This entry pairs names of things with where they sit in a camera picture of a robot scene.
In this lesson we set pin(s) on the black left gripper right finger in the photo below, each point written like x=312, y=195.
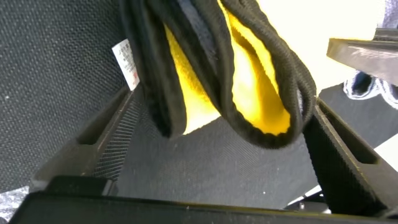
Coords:
x=348, y=174

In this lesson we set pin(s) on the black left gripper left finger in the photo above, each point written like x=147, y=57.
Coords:
x=93, y=161

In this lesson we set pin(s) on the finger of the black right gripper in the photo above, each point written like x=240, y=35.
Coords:
x=367, y=56

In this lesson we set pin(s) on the yellow towel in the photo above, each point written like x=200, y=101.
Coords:
x=248, y=93

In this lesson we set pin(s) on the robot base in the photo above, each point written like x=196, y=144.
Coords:
x=306, y=205

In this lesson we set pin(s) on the clear tape marker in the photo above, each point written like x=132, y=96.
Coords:
x=12, y=202

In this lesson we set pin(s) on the small white tag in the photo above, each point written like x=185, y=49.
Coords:
x=127, y=63

